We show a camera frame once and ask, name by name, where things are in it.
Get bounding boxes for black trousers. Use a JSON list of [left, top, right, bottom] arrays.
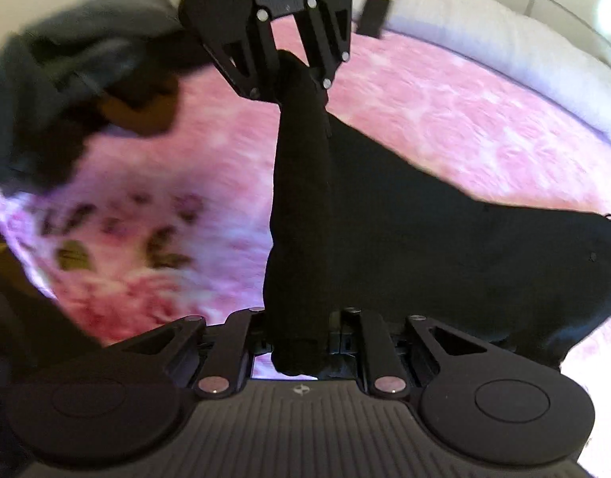
[[263, 51, 611, 376]]

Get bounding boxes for white striped quilt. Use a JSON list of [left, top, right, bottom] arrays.
[[354, 0, 611, 144]]

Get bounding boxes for pile of dark clothes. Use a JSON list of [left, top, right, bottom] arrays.
[[0, 0, 209, 194]]

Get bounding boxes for pink floral blanket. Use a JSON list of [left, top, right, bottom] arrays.
[[0, 11, 611, 378]]

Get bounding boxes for black rectangular object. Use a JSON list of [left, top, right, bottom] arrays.
[[356, 0, 392, 39]]

